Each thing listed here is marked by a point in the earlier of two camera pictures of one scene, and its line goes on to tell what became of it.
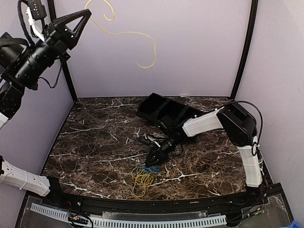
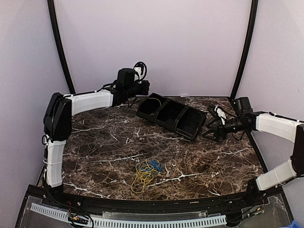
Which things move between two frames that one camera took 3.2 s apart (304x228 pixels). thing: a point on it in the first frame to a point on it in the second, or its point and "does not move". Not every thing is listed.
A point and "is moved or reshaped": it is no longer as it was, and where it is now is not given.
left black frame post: [67, 71] does not move
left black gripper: [60, 36] to [145, 91]
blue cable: [147, 169] is moved or reshaped
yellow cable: [122, 33] to [155, 99]
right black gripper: [164, 156] to [216, 130]
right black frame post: [252, 23] does not move
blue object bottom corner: [293, 224] does not move
